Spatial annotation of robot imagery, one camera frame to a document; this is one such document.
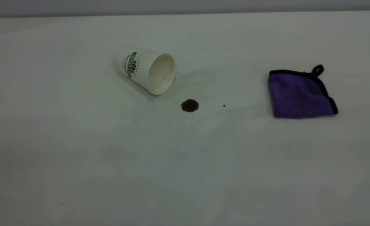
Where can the white paper coffee cup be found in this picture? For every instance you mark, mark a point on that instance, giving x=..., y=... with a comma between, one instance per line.
x=141, y=67

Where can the purple microfiber cloth black trim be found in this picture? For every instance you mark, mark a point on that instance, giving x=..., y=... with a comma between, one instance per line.
x=297, y=95

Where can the dark coffee spill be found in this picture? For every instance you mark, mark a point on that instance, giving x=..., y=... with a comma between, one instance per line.
x=190, y=105

